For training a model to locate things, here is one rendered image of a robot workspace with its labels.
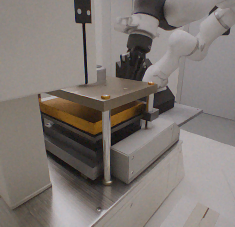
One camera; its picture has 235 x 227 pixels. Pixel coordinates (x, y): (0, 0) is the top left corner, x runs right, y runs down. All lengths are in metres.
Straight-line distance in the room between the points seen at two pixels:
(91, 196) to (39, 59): 0.27
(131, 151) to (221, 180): 0.47
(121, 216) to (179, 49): 0.87
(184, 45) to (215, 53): 2.45
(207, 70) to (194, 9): 3.01
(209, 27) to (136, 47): 0.55
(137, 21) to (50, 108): 0.34
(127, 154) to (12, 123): 0.20
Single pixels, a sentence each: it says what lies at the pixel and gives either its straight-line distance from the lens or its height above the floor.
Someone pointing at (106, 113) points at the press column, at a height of 1.08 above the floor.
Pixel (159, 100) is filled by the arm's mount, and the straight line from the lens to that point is 1.25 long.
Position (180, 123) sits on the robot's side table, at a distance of 1.18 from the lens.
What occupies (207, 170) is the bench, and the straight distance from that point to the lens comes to 0.81.
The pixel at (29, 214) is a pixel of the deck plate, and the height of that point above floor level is 0.93.
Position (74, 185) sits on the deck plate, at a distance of 0.42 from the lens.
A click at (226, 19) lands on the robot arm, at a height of 1.30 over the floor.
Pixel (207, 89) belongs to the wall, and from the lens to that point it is 3.60.
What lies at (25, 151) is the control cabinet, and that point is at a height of 1.03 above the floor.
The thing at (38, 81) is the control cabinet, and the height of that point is 1.16.
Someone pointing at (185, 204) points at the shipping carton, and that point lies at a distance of 0.53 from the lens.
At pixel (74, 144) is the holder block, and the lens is 0.44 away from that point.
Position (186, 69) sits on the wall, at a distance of 3.70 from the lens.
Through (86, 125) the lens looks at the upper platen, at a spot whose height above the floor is 1.05.
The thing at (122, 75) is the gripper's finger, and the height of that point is 1.11.
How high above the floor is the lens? 1.20
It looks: 20 degrees down
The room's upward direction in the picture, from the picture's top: straight up
